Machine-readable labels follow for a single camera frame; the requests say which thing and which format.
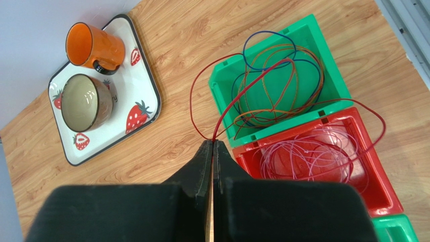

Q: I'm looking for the red cable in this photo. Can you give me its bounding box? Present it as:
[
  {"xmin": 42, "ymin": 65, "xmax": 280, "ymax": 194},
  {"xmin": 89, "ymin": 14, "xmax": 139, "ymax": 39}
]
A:
[{"xmin": 189, "ymin": 53, "xmax": 387, "ymax": 184}]

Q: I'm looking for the strawberry pattern tray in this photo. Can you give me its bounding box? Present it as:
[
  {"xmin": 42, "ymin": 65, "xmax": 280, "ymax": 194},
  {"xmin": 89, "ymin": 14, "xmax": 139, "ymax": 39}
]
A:
[{"xmin": 48, "ymin": 14, "xmax": 162, "ymax": 166}]

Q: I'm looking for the green bin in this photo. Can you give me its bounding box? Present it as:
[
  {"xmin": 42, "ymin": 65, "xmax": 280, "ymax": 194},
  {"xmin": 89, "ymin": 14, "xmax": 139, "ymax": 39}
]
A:
[
  {"xmin": 371, "ymin": 214, "xmax": 419, "ymax": 242},
  {"xmin": 208, "ymin": 15, "xmax": 352, "ymax": 148}
]

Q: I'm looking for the orange mug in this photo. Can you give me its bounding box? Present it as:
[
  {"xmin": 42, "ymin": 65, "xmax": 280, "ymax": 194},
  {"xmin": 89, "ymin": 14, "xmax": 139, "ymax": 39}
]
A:
[{"xmin": 65, "ymin": 22, "xmax": 126, "ymax": 76}]

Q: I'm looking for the near green bin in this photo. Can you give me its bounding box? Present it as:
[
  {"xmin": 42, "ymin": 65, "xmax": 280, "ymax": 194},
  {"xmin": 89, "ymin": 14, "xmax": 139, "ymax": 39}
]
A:
[{"xmin": 371, "ymin": 214, "xmax": 419, "ymax": 242}]

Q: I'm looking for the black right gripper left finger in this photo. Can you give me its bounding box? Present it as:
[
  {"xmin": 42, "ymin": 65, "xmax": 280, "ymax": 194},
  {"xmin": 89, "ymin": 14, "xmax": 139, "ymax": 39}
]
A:
[{"xmin": 26, "ymin": 141, "xmax": 213, "ymax": 241}]

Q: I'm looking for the aluminium frame rail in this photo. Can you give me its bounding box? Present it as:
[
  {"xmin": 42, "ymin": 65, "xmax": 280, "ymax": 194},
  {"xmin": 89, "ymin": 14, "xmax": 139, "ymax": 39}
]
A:
[{"xmin": 376, "ymin": 0, "xmax": 429, "ymax": 88}]

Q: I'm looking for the orange cable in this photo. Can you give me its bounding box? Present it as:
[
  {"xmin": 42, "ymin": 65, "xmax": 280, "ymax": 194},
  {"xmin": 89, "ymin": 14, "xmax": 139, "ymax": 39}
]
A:
[{"xmin": 233, "ymin": 43, "xmax": 325, "ymax": 130}]

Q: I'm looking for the grey ceramic bowl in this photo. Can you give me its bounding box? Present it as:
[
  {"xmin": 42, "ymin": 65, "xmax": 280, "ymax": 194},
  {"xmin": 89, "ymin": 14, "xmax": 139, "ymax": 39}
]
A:
[{"xmin": 61, "ymin": 74, "xmax": 114, "ymax": 133}]

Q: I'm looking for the blue cable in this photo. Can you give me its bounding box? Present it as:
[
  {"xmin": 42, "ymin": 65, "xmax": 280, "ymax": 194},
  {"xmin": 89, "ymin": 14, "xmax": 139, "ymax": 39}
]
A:
[{"xmin": 230, "ymin": 31, "xmax": 325, "ymax": 127}]

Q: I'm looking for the pink cable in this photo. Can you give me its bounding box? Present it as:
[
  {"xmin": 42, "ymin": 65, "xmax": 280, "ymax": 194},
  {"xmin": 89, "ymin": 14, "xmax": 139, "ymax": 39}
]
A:
[{"xmin": 258, "ymin": 126, "xmax": 370, "ymax": 194}]

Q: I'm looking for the red bin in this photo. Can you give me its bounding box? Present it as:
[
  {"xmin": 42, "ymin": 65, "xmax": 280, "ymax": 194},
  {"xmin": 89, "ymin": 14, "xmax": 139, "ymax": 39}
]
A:
[{"xmin": 233, "ymin": 107, "xmax": 404, "ymax": 217}]

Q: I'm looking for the far green bin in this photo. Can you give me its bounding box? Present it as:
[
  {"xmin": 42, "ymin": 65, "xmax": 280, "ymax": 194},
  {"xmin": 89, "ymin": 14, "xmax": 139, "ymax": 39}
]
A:
[{"xmin": 208, "ymin": 15, "xmax": 352, "ymax": 148}]

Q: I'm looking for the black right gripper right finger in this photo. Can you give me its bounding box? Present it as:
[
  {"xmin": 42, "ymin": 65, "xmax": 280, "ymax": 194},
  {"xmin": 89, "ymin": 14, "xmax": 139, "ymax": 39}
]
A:
[{"xmin": 212, "ymin": 141, "xmax": 378, "ymax": 241}]

